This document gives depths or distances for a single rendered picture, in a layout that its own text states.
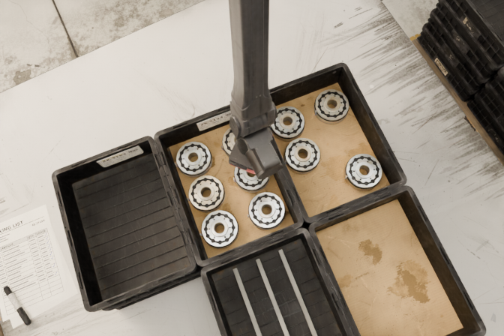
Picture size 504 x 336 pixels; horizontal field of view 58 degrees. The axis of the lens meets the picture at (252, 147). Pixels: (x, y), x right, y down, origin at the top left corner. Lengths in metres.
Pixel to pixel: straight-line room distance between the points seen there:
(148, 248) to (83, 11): 1.77
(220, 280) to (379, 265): 0.44
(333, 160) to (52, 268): 0.92
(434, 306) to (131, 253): 0.84
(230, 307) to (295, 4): 1.08
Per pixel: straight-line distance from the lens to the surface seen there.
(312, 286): 1.29
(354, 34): 1.71
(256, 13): 0.66
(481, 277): 1.54
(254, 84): 0.76
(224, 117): 1.33
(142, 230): 1.35
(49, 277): 1.57
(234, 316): 1.29
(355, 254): 1.31
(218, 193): 1.30
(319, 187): 1.33
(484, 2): 2.19
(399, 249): 1.34
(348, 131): 1.39
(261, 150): 0.88
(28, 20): 2.92
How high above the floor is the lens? 2.12
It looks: 71 degrees down
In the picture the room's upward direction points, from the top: 8 degrees counter-clockwise
